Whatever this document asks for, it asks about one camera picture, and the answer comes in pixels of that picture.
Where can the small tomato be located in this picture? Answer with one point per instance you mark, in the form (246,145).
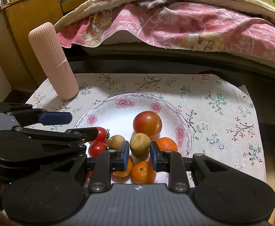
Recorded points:
(96,147)
(103,134)

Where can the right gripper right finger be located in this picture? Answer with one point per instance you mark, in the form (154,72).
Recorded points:
(174,164)

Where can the large red tomato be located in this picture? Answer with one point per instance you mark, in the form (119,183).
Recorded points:
(148,122)

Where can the floral tablecloth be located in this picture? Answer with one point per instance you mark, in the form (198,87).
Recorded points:
(221,118)

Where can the wooden cabinet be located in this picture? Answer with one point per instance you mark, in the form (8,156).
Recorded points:
(17,19)

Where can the brown longan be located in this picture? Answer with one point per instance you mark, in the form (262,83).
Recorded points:
(115,142)
(140,144)

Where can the pink ribbed cylinder container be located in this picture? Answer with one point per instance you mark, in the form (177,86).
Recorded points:
(48,50)

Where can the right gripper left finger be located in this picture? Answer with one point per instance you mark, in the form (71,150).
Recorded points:
(106,163)

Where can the pink floral blanket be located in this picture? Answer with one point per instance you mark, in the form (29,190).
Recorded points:
(239,27)

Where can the large textured mandarin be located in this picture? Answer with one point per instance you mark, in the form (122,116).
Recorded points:
(166,143)

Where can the white floral plate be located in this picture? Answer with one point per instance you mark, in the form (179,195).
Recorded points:
(117,114)

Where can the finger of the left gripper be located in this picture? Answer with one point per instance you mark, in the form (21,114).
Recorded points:
(26,115)
(70,135)

